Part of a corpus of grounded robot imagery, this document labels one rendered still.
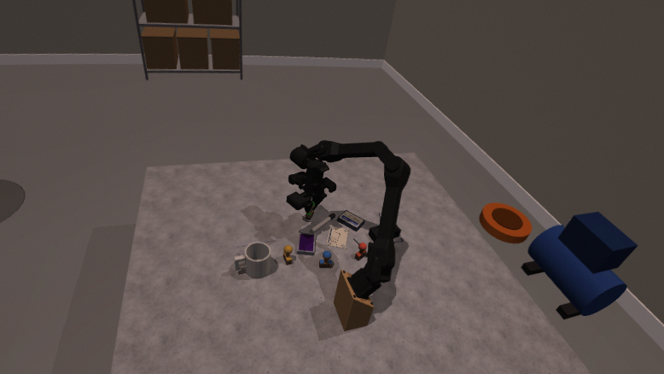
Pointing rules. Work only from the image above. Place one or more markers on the orange rubber stamp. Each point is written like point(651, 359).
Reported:
point(286, 255)

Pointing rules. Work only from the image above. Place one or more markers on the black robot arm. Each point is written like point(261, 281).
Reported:
point(381, 254)

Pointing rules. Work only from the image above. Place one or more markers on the beige inspection card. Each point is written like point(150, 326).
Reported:
point(337, 237)

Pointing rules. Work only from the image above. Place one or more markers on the grey cup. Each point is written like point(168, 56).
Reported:
point(257, 260)

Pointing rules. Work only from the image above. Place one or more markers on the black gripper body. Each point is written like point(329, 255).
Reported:
point(311, 189)

